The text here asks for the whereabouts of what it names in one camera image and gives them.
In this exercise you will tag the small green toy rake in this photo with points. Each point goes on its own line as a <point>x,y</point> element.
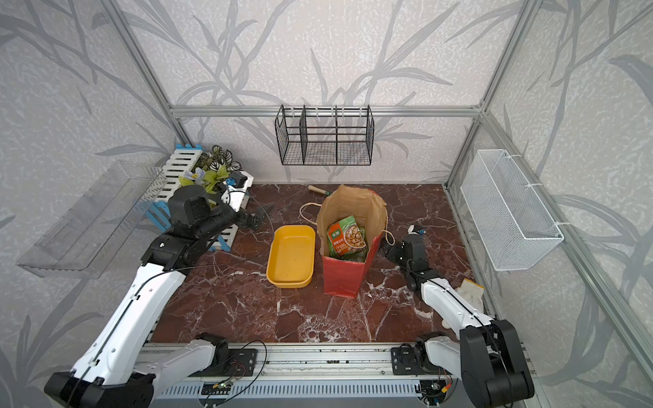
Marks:
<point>319,191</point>

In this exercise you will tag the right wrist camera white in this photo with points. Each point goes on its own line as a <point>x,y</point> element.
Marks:
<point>416,229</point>

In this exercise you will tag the black wire wall basket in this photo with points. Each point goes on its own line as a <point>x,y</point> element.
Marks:
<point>340,136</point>

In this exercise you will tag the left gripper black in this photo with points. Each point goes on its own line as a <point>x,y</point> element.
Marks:
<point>246,219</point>

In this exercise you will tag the white mesh wall basket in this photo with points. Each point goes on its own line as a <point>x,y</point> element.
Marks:
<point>515,227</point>

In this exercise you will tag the yellow plastic tray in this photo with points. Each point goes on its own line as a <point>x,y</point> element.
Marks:
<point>292,257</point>

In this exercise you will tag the large green condiment packet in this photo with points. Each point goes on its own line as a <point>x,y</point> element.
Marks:
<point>357,257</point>

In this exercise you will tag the potted artificial plant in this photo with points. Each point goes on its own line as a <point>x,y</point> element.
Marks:
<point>211,170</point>

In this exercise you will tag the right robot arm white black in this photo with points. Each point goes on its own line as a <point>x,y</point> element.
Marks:
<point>487,354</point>

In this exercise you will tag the blue white slatted rack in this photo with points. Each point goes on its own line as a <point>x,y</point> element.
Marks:
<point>180,163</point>

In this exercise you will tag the clear plastic wall shelf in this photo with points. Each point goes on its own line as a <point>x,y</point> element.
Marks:
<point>87,238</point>

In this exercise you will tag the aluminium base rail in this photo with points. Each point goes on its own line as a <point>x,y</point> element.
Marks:
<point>242,364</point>

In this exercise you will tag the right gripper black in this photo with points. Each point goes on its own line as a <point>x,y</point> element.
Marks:
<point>392,252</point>

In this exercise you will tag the red paper bag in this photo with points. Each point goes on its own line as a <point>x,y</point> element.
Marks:
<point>340,278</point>

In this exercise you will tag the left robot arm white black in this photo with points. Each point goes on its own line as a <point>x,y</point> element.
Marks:
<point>164,267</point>

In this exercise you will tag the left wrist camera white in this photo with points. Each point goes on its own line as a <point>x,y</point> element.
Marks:
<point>239,186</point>

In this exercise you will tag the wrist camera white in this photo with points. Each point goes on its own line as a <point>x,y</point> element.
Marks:
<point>239,186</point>
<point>416,229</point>

